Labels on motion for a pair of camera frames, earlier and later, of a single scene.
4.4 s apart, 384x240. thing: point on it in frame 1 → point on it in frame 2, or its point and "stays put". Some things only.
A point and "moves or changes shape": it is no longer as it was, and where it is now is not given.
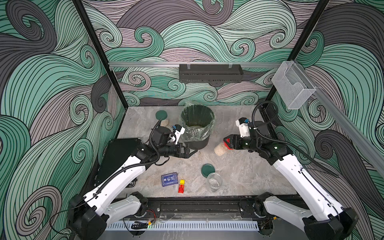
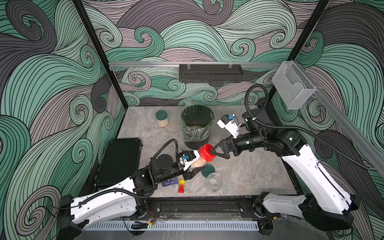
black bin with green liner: (197, 121) stays put
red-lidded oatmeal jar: (221, 148) moves or changes shape
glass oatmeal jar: (214, 182) stays put
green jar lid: (206, 169) stays put
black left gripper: (186, 155) → (189, 174)
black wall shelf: (210, 73) stays put
